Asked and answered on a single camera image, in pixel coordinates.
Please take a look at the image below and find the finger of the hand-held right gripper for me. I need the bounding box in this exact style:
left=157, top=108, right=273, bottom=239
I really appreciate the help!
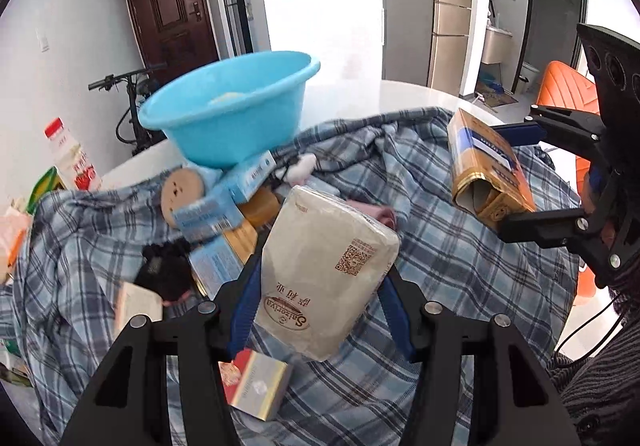
left=497, top=206, right=626, bottom=271
left=491, top=103, right=608, bottom=167

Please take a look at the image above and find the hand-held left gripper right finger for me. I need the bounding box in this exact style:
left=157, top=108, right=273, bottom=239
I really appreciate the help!
left=377, top=266, right=583, bottom=446

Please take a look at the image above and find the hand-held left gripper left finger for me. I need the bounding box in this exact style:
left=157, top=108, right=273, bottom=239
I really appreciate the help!
left=59, top=253, right=265, bottom=446

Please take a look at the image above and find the gold box blue stripe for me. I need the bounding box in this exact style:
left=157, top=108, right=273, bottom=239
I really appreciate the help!
left=446, top=108, right=537, bottom=231

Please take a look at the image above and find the beige tissue pack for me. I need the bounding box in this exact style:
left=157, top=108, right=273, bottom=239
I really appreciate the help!
left=253, top=185, right=401, bottom=363

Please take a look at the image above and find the blue plastic basin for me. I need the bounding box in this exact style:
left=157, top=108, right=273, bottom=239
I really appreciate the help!
left=138, top=50, right=321, bottom=170

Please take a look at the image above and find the person's right forearm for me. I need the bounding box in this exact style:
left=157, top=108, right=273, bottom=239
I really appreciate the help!
left=547, top=271, right=640, bottom=446

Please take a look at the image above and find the brown door mat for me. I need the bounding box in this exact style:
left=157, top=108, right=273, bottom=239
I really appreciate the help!
left=472, top=88, right=520, bottom=107

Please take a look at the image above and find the light blue gold-edged box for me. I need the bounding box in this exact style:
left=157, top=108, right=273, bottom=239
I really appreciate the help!
left=189, top=241, right=246, bottom=299

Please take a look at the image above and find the orange chair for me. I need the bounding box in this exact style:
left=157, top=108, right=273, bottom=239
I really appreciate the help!
left=531, top=60, right=608, bottom=307

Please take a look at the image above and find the white toilet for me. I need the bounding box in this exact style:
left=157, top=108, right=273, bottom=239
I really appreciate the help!
left=515, top=63, right=541, bottom=94

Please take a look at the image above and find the red and white box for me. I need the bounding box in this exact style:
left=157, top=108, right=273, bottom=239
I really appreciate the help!
left=218, top=347, right=293, bottom=422

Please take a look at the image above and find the dark interior door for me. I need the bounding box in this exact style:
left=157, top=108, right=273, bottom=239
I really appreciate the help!
left=510, top=0, right=588, bottom=96

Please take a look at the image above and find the blue plaid cloth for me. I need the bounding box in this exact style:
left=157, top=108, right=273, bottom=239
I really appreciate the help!
left=0, top=106, right=586, bottom=446

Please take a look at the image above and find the black scrunchie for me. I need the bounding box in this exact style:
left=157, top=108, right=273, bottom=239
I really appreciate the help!
left=132, top=240, right=193, bottom=301

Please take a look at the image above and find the white washbasin cabinet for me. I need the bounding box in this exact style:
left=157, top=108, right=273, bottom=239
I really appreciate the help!
left=481, top=26, right=513, bottom=66

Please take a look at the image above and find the brown round cake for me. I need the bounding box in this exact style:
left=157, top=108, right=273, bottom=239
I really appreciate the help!
left=240, top=187, right=283, bottom=229

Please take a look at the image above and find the light blue box with barcode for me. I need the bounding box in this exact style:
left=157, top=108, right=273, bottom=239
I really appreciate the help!
left=172, top=196, right=246, bottom=244

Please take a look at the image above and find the cream cube box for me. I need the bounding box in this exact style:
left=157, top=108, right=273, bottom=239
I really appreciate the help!
left=114, top=282, right=163, bottom=342

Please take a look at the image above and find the long light blue box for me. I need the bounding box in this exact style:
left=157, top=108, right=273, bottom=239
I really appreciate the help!
left=220, top=150, right=276, bottom=204

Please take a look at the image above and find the light blue soft packet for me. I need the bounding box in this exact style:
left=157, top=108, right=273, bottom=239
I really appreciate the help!
left=192, top=165, right=228, bottom=199

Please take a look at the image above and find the round tan perforated disc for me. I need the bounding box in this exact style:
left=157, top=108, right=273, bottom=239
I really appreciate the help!
left=160, top=169, right=206, bottom=229

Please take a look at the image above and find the gold and grey refrigerator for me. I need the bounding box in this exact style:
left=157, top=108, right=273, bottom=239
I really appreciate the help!
left=381, top=0, right=475, bottom=96

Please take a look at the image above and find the red-capped milk bottle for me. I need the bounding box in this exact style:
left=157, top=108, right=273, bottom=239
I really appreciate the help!
left=44, top=118, right=103, bottom=191

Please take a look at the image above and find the green and yellow packet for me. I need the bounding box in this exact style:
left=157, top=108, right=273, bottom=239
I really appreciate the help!
left=27, top=166, right=68, bottom=214

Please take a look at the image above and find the clear plastic bag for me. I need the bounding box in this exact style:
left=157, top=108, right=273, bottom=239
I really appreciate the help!
left=0, top=336, right=31, bottom=387

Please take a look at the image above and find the white plastic bag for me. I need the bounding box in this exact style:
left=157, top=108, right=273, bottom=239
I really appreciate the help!
left=0, top=206, right=33, bottom=287

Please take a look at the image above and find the black bicycle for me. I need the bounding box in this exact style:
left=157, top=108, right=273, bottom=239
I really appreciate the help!
left=88, top=63, right=168, bottom=157

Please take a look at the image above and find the brown entrance door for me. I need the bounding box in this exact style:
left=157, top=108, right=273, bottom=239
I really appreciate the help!
left=122, top=0, right=221, bottom=76

